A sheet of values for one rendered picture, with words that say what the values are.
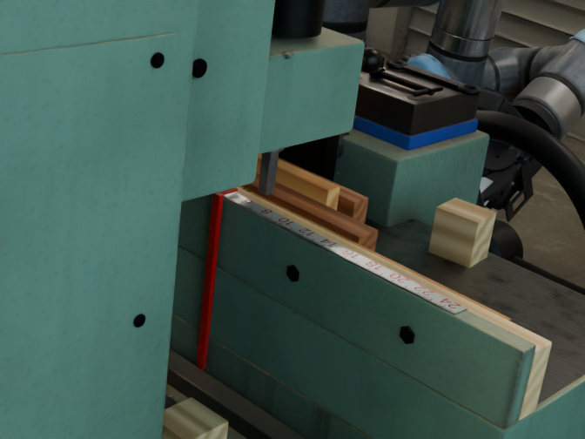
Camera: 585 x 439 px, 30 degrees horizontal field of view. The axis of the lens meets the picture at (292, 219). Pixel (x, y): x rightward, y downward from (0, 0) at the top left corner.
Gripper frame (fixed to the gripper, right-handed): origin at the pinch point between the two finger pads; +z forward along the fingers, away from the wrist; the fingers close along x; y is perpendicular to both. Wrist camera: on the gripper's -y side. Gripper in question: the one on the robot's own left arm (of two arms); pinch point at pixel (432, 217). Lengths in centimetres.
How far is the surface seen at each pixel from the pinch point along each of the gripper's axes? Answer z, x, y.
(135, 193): 41, -22, -53
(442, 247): 18.6, -19.8, -24.5
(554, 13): -225, 144, 173
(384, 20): -225, 237, 205
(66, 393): 50, -22, -45
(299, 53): 23, -15, -45
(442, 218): 17.4, -19.3, -26.6
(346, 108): 19.9, -14.7, -38.3
